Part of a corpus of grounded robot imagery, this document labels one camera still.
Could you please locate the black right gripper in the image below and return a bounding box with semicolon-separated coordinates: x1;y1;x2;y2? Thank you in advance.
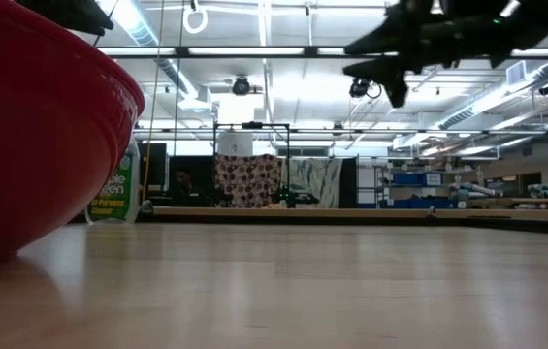
341;0;515;110

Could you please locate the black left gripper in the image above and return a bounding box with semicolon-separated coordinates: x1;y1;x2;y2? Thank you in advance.
15;0;115;37

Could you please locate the large red plastic bowl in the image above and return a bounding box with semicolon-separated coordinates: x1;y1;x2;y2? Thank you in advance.
0;0;146;266

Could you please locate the white shelf unit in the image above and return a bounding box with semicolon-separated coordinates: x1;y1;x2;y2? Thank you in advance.
357;164;392;206

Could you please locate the blue storage bin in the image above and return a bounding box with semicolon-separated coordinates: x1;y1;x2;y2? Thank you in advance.
391;172;424;187

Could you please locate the blue bin with white label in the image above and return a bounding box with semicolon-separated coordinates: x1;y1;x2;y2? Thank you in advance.
421;172;445;188

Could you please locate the leaf print cloth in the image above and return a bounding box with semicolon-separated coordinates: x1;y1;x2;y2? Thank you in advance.
281;156;344;210

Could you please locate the black monitor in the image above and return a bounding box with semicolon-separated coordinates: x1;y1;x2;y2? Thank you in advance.
137;142;169;201

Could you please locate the black device with green light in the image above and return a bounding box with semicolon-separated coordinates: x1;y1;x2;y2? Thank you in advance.
272;190;321;208

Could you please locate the green-label cleaner spray bottle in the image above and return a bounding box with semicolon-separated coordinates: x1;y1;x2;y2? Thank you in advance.
84;139;143;226

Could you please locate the white cylinder container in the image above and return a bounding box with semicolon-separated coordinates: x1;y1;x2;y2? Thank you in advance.
216;131;255;158

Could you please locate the person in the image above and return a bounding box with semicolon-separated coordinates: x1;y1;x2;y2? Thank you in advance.
172;166;208;207

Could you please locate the brown dotted cloth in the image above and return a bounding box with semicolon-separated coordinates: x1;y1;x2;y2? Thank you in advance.
213;153;285;210

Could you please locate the thin black cable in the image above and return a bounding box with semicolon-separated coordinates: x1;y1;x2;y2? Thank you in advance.
91;0;120;48

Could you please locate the black camera with cable loop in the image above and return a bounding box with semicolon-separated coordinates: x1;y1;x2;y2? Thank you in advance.
348;76;383;101

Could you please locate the black horizontal rail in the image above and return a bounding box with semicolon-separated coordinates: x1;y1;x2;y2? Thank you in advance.
131;127;548;136

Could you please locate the white hanging ring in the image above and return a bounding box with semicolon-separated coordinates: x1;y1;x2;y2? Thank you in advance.
181;3;210;36

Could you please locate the black overhead frame beam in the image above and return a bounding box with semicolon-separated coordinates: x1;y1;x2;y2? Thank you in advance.
97;45;548;61

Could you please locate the round black overhead camera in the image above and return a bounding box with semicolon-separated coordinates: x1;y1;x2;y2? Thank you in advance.
230;75;253;97

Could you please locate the black metal stand frame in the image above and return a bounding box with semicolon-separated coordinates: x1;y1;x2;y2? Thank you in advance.
211;121;292;209

